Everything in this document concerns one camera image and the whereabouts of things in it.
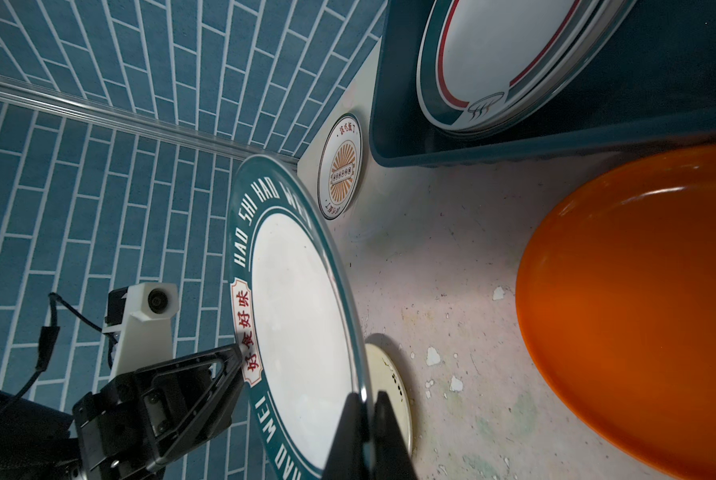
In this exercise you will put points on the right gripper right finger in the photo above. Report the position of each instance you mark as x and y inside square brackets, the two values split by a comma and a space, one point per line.
[392, 459]

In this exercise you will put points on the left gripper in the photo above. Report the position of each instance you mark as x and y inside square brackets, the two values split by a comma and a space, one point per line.
[142, 421]

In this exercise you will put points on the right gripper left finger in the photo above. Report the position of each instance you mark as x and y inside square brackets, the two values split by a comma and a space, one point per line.
[346, 459]

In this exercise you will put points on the green rim lettered plate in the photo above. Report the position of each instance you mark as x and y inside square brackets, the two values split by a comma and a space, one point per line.
[294, 317]

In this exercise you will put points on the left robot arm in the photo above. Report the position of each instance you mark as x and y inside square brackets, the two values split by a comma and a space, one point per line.
[37, 442]

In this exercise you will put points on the teal plastic bin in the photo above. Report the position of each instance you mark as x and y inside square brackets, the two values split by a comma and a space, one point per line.
[652, 85]

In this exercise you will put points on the cream plate black mark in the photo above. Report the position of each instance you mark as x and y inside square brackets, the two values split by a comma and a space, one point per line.
[386, 377]

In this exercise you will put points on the orange plastic plate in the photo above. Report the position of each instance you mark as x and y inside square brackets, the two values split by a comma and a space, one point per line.
[616, 303]

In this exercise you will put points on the white plate orange sunburst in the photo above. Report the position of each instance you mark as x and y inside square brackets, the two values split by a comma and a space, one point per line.
[340, 166]

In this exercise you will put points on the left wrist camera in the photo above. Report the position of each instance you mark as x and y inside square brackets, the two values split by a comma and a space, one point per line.
[140, 319]

